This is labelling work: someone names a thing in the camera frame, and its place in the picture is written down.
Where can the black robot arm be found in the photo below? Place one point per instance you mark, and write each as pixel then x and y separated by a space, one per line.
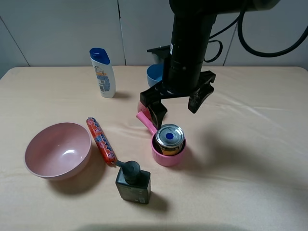
pixel 193 21

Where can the yellow tin can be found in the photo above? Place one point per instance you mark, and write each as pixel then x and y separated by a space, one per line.
pixel 170 139

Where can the dark green pump bottle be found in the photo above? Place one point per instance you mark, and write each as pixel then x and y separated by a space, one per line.
pixel 133 184

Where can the white blue shampoo bottle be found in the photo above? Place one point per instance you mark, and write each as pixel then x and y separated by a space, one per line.
pixel 104 72

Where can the pink saucepan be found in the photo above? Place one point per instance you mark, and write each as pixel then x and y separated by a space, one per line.
pixel 161 159

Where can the blue bowl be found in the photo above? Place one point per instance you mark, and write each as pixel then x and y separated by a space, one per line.
pixel 154 74

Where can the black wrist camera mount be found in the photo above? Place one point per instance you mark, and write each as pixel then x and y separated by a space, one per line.
pixel 160 53

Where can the red peach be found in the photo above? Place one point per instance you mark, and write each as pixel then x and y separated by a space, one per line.
pixel 145 110

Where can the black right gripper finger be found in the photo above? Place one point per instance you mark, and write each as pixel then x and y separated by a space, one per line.
pixel 199 96
pixel 157 112

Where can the large pink bowl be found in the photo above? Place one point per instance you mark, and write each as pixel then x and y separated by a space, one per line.
pixel 59 152

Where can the red wrapped sausage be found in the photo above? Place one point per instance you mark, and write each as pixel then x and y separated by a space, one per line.
pixel 101 142

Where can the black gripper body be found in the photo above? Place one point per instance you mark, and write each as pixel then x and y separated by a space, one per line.
pixel 177 81

